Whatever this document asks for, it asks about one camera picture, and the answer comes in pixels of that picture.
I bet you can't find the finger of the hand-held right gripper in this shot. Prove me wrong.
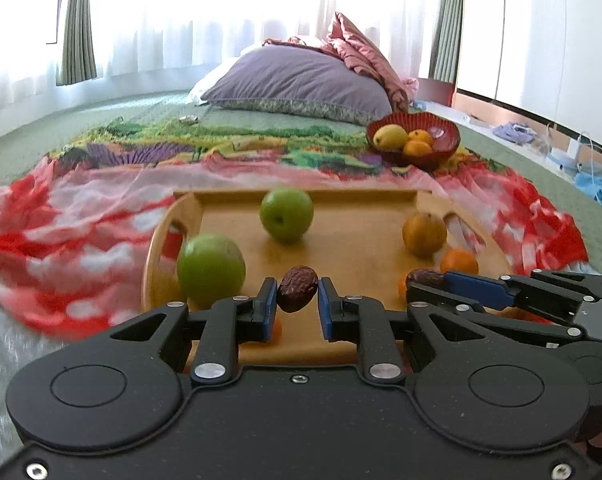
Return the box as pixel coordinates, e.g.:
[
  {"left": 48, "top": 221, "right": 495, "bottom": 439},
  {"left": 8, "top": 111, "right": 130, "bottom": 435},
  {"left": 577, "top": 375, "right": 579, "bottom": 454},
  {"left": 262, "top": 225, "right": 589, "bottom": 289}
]
[
  {"left": 408, "top": 282, "right": 582, "bottom": 347},
  {"left": 443, "top": 269, "right": 598, "bottom": 312}
]

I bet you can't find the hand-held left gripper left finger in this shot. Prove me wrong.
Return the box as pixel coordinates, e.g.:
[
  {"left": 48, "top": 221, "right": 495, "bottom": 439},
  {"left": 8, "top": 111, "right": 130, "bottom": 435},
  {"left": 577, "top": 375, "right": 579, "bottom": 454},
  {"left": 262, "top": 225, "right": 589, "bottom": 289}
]
[{"left": 108, "top": 277, "right": 280, "bottom": 387}]

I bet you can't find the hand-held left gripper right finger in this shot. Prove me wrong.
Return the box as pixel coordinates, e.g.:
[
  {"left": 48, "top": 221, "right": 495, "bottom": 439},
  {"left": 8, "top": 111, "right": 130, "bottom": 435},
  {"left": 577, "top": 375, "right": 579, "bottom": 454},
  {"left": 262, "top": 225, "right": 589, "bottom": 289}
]
[{"left": 318, "top": 277, "right": 492, "bottom": 387}]

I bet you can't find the small tangerine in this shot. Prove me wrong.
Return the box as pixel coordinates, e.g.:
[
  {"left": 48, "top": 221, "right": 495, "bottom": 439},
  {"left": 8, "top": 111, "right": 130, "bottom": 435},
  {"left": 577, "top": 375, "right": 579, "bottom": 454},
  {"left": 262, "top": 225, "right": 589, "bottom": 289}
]
[{"left": 440, "top": 249, "right": 480, "bottom": 276}]

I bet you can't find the red date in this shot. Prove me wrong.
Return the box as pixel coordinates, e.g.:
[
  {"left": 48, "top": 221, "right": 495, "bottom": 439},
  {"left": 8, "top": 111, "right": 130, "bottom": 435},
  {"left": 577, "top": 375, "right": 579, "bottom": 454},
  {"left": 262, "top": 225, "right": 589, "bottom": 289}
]
[
  {"left": 405, "top": 268, "right": 447, "bottom": 291},
  {"left": 277, "top": 265, "right": 320, "bottom": 314}
]

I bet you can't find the green apple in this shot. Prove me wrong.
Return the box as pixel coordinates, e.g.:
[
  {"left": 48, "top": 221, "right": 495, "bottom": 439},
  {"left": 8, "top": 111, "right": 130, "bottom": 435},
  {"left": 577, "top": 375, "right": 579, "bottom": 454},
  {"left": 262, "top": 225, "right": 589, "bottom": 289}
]
[
  {"left": 259, "top": 188, "right": 315, "bottom": 242},
  {"left": 176, "top": 234, "right": 247, "bottom": 311}
]

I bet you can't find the wooden tray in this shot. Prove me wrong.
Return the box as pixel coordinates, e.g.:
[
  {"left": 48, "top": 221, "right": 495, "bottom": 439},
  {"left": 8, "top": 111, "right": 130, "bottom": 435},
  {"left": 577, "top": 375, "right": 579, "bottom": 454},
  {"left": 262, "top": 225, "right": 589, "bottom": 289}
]
[{"left": 141, "top": 188, "right": 520, "bottom": 369}]

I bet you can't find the large orange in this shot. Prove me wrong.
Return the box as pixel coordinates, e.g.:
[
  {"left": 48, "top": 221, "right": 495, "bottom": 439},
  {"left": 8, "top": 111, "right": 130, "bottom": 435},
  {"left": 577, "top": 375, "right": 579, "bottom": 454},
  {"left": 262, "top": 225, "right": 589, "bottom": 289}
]
[{"left": 402, "top": 212, "right": 448, "bottom": 259}]

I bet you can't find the red glass bowl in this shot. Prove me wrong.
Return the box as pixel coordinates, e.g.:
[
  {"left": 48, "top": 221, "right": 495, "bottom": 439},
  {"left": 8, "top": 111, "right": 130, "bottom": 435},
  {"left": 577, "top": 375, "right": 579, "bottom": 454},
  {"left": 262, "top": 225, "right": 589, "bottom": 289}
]
[{"left": 366, "top": 111, "right": 462, "bottom": 171}]

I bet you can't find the blue cloth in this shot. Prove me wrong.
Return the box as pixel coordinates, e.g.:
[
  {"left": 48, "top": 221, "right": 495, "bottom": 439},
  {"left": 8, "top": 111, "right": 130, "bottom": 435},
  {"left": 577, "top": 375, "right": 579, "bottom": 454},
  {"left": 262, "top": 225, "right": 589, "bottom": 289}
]
[{"left": 574, "top": 172, "right": 602, "bottom": 222}]

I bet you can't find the lilac cloth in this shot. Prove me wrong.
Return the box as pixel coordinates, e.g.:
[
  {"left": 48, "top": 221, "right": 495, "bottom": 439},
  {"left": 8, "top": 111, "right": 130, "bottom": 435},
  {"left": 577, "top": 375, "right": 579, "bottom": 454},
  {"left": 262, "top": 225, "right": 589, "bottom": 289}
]
[{"left": 493, "top": 121, "right": 540, "bottom": 145}]

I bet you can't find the yellow lemon in bowl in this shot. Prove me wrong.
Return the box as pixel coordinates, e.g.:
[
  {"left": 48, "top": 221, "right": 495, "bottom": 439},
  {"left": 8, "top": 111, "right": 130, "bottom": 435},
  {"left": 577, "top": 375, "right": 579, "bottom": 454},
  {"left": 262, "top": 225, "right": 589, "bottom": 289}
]
[{"left": 372, "top": 125, "right": 410, "bottom": 150}]

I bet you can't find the colourful printed scarf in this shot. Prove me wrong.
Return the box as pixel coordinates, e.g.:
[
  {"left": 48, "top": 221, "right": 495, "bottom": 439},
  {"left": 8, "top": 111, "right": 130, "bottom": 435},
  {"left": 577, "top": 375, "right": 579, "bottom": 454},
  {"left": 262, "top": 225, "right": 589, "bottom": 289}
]
[{"left": 56, "top": 115, "right": 502, "bottom": 181}]

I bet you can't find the red and white scarf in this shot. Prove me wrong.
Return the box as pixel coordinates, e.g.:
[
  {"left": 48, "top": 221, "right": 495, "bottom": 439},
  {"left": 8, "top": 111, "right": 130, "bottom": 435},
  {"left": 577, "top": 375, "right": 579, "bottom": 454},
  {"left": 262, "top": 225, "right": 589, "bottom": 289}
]
[{"left": 0, "top": 157, "right": 590, "bottom": 342}]

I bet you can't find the white pillow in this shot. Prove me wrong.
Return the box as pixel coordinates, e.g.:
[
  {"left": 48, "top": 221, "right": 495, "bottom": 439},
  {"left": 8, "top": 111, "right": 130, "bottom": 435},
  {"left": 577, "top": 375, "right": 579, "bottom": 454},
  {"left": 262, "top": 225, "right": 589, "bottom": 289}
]
[{"left": 186, "top": 57, "right": 242, "bottom": 106}]

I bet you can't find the purple pillow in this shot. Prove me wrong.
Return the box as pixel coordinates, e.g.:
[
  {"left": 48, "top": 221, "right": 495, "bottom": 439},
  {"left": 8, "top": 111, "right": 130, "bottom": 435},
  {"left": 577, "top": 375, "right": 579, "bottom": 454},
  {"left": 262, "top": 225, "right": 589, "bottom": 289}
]
[{"left": 201, "top": 45, "right": 407, "bottom": 124}]

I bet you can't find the pink quilt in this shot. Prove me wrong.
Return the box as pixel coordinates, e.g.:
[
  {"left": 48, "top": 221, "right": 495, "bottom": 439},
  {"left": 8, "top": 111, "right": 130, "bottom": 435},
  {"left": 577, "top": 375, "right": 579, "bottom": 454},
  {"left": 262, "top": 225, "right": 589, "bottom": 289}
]
[{"left": 263, "top": 11, "right": 420, "bottom": 114}]

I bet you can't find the green curtain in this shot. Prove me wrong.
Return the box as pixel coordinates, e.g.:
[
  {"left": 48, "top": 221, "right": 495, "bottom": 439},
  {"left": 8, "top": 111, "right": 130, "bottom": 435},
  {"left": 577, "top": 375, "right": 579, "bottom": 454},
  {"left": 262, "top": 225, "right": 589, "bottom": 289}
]
[
  {"left": 431, "top": 0, "right": 464, "bottom": 84},
  {"left": 56, "top": 0, "right": 98, "bottom": 87}
]

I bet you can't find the white sheer curtain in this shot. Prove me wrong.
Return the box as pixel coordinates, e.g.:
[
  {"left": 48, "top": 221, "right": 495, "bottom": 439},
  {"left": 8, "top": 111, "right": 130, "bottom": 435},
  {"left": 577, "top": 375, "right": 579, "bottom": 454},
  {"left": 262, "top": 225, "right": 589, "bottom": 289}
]
[{"left": 0, "top": 0, "right": 448, "bottom": 117}]

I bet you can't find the white cable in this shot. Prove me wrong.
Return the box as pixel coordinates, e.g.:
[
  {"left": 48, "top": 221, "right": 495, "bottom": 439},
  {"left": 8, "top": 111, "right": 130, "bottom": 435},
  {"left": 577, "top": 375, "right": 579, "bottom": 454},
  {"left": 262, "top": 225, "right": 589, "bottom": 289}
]
[{"left": 546, "top": 120, "right": 602, "bottom": 172}]

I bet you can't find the brown wooden bed frame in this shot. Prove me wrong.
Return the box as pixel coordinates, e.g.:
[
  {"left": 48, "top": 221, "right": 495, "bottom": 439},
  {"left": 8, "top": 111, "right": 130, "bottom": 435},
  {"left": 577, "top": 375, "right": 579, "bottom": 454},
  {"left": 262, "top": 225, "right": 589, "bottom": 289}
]
[{"left": 416, "top": 77, "right": 457, "bottom": 109}]

